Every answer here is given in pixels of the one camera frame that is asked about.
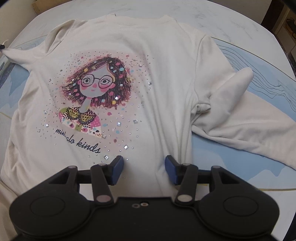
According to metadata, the white printed sweatshirt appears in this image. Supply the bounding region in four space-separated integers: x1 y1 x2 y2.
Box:
1 15 295 197

